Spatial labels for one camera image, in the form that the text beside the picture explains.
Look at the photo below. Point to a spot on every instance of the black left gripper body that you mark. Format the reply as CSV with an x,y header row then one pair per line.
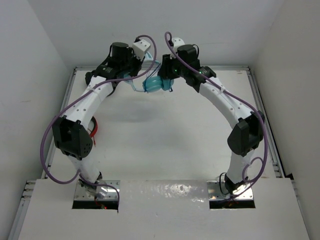
x,y
131,65

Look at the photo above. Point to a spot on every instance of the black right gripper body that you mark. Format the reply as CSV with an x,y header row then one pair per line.
x,y
179,70

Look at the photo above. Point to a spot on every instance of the teal cat-ear headphones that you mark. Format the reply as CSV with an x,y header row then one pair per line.
x,y
153,83

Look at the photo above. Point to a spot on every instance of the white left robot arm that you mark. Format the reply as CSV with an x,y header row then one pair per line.
x,y
70,131

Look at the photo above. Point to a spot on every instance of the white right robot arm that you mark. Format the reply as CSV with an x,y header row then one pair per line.
x,y
246,122

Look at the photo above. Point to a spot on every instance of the black headphones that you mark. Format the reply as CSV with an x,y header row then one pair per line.
x,y
88,77

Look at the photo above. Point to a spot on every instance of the red headphones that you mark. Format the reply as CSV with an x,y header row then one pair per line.
x,y
92,131

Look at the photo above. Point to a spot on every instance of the white front cover board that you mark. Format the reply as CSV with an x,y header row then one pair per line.
x,y
164,210

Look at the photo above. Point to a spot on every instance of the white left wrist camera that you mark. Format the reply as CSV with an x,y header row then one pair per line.
x,y
140,48

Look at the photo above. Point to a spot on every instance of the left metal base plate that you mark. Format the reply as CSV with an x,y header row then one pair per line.
x,y
106,192

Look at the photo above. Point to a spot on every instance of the metal base plate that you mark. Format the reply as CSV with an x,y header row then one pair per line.
x,y
106,192
217,191

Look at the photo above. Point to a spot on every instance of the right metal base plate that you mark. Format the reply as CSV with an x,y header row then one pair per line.
x,y
217,191

